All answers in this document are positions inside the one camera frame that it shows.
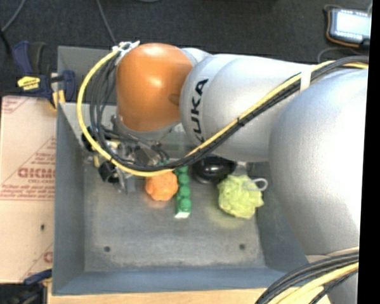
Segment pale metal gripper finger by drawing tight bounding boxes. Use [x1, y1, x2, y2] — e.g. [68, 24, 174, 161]
[119, 173, 138, 195]

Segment orange toy fruit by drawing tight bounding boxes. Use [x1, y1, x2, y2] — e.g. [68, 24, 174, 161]
[144, 170, 180, 203]

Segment green bumpy toy pod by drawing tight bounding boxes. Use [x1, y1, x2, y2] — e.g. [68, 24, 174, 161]
[172, 164, 195, 220]

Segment grey metal bin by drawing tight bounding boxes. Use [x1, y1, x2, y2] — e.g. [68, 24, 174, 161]
[44, 44, 322, 304]

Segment black rounded object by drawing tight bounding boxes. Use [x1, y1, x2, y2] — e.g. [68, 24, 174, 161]
[191, 154, 239, 186]

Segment brown cardboard board red print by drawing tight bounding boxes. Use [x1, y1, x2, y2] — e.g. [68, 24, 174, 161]
[0, 94, 62, 288]

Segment yellow-green mesh bath sponge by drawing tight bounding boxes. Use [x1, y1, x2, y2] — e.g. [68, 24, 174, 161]
[214, 173, 270, 221]

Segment black cylinder on white bracket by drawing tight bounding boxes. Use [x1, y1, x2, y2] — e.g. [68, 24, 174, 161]
[91, 155, 122, 185]

